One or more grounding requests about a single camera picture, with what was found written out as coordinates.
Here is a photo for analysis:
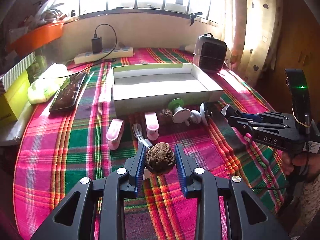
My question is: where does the white round cap jar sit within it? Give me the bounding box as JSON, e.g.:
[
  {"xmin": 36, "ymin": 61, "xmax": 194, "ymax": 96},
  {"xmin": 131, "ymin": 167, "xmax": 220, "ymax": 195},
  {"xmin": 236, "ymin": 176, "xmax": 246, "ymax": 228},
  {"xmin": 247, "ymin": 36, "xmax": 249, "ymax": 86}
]
[{"xmin": 200, "ymin": 102, "xmax": 212, "ymax": 126}]

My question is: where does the green white suction holder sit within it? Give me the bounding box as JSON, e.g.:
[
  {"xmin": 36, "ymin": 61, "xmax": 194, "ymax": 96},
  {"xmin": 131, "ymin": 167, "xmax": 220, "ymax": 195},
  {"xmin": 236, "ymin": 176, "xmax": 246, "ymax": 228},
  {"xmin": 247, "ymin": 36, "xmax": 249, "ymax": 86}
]
[{"xmin": 168, "ymin": 98, "xmax": 190, "ymax": 124}]

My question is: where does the pink clip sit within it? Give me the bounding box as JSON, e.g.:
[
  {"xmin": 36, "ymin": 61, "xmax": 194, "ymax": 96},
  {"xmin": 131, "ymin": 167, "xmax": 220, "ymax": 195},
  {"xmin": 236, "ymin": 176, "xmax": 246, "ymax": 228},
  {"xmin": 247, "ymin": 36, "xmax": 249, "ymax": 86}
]
[
  {"xmin": 106, "ymin": 119, "xmax": 125, "ymax": 151},
  {"xmin": 145, "ymin": 112, "xmax": 159, "ymax": 141}
]

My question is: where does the brown carved walnut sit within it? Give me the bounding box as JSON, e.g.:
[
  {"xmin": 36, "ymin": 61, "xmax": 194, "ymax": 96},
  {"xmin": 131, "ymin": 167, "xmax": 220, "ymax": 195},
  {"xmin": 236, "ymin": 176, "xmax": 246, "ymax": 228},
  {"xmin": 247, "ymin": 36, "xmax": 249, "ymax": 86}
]
[{"xmin": 145, "ymin": 142, "xmax": 176, "ymax": 176}]

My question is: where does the white usb cable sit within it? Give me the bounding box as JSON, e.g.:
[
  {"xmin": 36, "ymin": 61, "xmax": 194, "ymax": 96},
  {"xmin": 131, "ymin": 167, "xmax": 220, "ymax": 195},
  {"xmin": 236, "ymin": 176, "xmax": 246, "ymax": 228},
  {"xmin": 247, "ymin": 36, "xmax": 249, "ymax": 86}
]
[{"xmin": 131, "ymin": 122, "xmax": 154, "ymax": 151}]

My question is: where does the white round earbud gadget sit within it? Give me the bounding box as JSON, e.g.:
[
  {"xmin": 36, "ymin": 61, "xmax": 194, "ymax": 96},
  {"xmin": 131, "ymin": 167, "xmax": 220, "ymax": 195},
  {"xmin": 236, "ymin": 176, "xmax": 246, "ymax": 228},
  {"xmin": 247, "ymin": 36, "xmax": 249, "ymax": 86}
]
[{"xmin": 184, "ymin": 110, "xmax": 202, "ymax": 126}]

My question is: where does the person's right hand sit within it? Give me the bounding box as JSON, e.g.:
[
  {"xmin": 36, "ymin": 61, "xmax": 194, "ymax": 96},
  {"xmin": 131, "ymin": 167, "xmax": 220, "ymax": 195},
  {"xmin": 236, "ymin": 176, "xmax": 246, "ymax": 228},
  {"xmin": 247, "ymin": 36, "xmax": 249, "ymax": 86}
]
[{"xmin": 281, "ymin": 152, "xmax": 320, "ymax": 182}]

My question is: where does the small grey black heater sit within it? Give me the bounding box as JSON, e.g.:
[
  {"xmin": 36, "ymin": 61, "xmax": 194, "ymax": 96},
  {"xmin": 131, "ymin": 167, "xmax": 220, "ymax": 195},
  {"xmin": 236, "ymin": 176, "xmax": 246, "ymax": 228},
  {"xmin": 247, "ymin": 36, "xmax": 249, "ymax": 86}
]
[{"xmin": 193, "ymin": 33, "xmax": 227, "ymax": 74}]

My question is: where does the pink green plaid cloth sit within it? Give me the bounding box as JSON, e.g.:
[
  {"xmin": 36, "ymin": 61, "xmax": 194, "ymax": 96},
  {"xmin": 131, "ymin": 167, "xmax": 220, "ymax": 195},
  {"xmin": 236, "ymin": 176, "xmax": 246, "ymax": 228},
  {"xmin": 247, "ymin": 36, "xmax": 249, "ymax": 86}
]
[{"xmin": 13, "ymin": 48, "xmax": 285, "ymax": 239}]

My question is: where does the white shallow cardboard box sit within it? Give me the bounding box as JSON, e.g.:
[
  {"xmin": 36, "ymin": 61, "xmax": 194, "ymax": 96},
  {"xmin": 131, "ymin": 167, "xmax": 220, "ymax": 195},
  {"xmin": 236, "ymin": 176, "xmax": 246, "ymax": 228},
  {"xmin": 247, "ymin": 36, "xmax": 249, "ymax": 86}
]
[{"xmin": 111, "ymin": 63, "xmax": 223, "ymax": 116}]

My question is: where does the heart pattern curtain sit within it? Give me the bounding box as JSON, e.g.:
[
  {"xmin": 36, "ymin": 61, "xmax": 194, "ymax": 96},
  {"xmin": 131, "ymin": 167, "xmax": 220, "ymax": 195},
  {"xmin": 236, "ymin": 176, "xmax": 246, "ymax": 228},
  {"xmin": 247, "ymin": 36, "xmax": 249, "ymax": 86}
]
[{"xmin": 223, "ymin": 0, "xmax": 283, "ymax": 87}]

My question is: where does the black smartphone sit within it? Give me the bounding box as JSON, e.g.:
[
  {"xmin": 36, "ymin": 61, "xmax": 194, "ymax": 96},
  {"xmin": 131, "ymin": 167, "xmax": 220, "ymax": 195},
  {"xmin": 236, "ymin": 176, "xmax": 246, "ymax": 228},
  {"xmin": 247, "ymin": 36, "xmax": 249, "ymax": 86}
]
[{"xmin": 49, "ymin": 73, "xmax": 87, "ymax": 114}]

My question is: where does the yellow green box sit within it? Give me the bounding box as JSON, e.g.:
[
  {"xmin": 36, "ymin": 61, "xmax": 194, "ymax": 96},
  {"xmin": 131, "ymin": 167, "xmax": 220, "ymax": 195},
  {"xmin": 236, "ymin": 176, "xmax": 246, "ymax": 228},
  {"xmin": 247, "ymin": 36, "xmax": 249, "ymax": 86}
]
[{"xmin": 0, "ymin": 70, "xmax": 30, "ymax": 126}]

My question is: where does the green white tissue pack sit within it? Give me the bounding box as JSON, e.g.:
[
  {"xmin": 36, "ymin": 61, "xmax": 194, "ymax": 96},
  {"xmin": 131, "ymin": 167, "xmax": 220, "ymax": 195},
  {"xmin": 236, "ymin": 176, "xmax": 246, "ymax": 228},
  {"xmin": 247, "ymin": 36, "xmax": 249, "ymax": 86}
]
[{"xmin": 27, "ymin": 63, "xmax": 68, "ymax": 105}]

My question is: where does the black charger adapter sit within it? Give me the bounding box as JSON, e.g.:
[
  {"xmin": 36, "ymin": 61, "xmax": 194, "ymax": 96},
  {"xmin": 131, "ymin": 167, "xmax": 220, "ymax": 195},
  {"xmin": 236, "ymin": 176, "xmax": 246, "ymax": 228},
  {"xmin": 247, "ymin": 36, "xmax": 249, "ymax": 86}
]
[{"xmin": 92, "ymin": 33, "xmax": 103, "ymax": 54}]

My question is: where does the white power strip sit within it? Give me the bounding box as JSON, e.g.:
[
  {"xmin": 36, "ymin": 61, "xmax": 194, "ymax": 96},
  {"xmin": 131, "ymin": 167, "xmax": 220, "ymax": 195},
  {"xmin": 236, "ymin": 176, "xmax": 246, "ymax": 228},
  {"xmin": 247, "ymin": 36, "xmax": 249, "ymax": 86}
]
[{"xmin": 74, "ymin": 47, "xmax": 133, "ymax": 64}]

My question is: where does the striped white box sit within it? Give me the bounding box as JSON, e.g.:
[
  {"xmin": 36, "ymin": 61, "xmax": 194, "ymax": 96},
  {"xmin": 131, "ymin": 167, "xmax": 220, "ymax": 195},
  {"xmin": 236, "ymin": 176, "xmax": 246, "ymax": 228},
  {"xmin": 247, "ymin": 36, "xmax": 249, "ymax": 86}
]
[{"xmin": 0, "ymin": 52, "xmax": 36, "ymax": 94}]

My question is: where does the orange plastic tray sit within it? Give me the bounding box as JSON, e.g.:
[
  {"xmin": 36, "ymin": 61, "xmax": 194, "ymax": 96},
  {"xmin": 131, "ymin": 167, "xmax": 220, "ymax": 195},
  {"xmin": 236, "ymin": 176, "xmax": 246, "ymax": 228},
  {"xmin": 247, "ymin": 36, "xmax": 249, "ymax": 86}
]
[{"xmin": 5, "ymin": 22, "xmax": 63, "ymax": 57}]

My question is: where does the black window handle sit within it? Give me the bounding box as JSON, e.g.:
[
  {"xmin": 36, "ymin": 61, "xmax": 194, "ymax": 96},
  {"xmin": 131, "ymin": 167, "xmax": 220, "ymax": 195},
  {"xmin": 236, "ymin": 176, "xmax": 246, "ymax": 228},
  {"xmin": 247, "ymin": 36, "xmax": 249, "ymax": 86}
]
[{"xmin": 190, "ymin": 12, "xmax": 202, "ymax": 26}]

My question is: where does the black charger cable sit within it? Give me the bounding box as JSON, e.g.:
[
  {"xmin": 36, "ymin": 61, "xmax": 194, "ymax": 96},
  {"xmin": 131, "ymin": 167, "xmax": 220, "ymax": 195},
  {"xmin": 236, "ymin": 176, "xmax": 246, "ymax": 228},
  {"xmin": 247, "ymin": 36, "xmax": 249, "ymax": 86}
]
[{"xmin": 34, "ymin": 23, "xmax": 118, "ymax": 79}]

